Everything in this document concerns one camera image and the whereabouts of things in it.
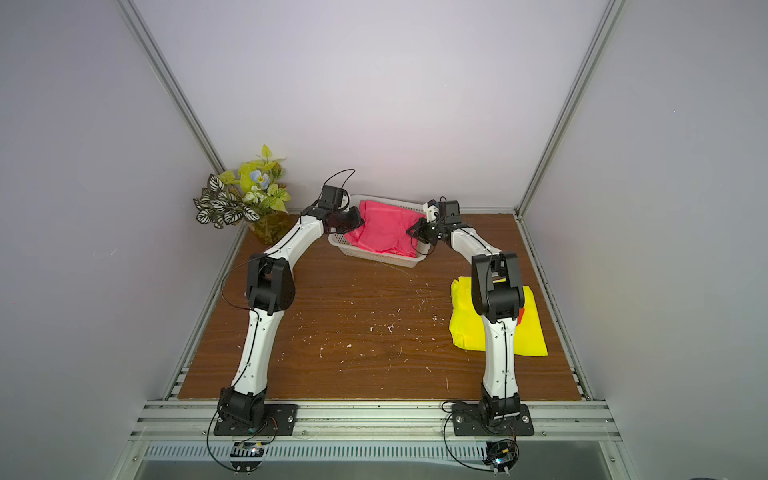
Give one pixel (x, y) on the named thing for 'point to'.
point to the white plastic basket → (338, 240)
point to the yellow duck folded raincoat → (467, 328)
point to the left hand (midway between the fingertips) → (369, 217)
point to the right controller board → (501, 455)
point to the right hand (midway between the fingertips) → (409, 226)
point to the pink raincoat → (385, 229)
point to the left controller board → (246, 450)
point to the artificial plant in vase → (253, 193)
